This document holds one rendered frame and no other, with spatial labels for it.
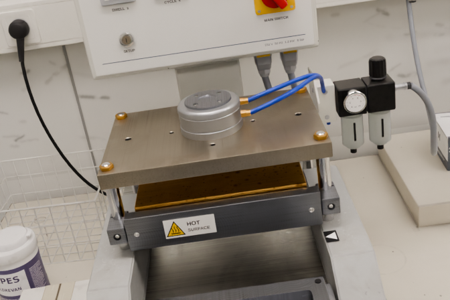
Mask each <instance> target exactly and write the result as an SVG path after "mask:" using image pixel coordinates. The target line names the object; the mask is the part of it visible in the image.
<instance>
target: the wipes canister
mask: <svg viewBox="0 0 450 300"><path fill-rule="evenodd" d="M48 285H50V281H49V278H48V275H47V272H46V269H45V266H44V263H43V260H42V257H41V254H40V250H39V248H38V240H37V238H36V235H35V232H34V231H33V230H32V229H30V228H26V227H23V226H10V227H8V228H4V229H2V230H0V298H1V300H19V299H20V297H21V293H22V291H23V290H26V289H33V288H38V287H45V286H48Z"/></svg>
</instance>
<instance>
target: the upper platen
mask: <svg viewBox="0 0 450 300"><path fill-rule="evenodd" d="M306 187H307V183H306V181H305V177H304V175H303V170H302V168H301V164H300V162H294V163H285V164H280V165H271V166H266V167H257V168H252V169H243V170H238V171H229V172H224V173H215V174H210V175H201V176H196V177H188V178H183V179H174V180H169V181H160V182H155V183H146V184H141V185H139V187H138V191H137V198H136V202H135V211H136V212H138V211H143V210H152V209H158V208H166V207H172V206H180V205H186V204H194V203H200V202H209V201H214V200H223V199H228V198H237V197H242V196H251V195H256V194H265V193H270V192H279V191H284V190H293V189H298V188H306Z"/></svg>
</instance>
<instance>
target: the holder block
mask: <svg viewBox="0 0 450 300"><path fill-rule="evenodd" d="M156 300H330V298H329V294H328V292H327V287H326V285H325V281H324V278H323V277H314V278H309V279H299V280H294V281H285V282H280V283H271V284H266V285H257V286H251V287H243V288H237V289H228V290H223V291H214V292H209V293H200V294H194V295H185V296H180V297H171V298H166V299H156Z"/></svg>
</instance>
